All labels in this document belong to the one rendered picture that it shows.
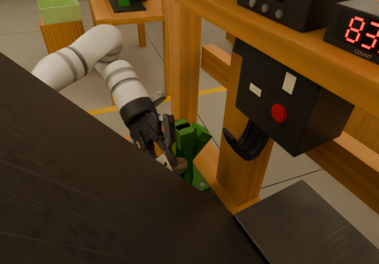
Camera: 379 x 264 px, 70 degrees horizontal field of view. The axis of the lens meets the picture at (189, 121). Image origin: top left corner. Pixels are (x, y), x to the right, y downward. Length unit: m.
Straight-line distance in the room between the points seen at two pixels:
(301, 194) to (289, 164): 1.86
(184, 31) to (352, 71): 0.71
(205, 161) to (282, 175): 1.32
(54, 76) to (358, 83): 0.50
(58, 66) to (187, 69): 0.58
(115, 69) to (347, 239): 0.54
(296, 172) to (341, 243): 1.87
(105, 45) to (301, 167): 2.07
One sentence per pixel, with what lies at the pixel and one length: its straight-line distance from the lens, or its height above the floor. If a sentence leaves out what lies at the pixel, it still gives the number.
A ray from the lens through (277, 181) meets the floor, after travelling 2.29.
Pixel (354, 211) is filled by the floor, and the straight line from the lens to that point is 2.35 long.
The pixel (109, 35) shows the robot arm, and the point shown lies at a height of 1.45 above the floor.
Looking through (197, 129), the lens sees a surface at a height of 1.14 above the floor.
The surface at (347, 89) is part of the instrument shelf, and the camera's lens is 0.37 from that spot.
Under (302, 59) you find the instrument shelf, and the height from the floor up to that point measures 1.52.
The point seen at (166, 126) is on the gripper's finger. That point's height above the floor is 1.33.
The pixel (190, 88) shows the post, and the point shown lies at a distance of 1.11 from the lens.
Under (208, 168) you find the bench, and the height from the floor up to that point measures 0.88.
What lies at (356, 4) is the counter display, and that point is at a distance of 0.42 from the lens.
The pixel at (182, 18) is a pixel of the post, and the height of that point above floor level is 1.38.
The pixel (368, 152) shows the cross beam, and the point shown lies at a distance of 0.70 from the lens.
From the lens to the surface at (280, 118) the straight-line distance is 0.48.
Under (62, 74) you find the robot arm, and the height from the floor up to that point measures 1.42.
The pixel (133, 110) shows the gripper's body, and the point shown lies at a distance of 0.57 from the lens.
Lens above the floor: 1.68
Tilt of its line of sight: 39 degrees down
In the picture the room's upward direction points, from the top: 1 degrees clockwise
